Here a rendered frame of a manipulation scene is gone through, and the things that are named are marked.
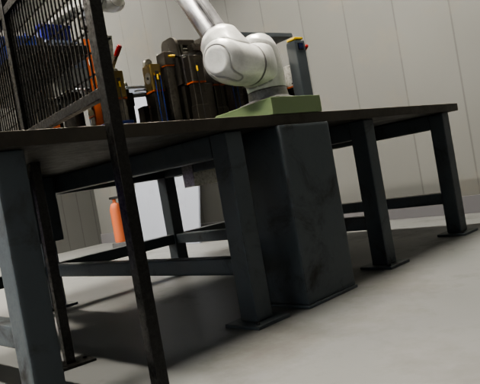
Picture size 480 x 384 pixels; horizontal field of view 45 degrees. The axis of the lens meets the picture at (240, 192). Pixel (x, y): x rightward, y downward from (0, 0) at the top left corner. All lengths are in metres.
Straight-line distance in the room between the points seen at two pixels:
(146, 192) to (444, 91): 2.99
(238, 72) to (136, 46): 4.50
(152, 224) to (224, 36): 3.78
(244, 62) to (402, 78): 2.44
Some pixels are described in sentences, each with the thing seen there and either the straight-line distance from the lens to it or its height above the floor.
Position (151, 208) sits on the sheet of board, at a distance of 5.68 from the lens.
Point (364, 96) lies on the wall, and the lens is 4.50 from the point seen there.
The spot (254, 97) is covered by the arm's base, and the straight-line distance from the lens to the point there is 2.21.
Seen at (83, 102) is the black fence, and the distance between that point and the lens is 1.49.
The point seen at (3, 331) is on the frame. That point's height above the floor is 0.21.
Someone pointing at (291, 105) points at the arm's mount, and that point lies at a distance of 2.12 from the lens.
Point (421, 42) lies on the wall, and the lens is 4.29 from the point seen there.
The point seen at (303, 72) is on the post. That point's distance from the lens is 3.00.
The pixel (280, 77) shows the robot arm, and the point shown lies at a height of 0.85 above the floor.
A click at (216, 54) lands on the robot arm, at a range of 2.02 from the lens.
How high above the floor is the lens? 0.49
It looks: 1 degrees down
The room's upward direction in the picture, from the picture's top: 10 degrees counter-clockwise
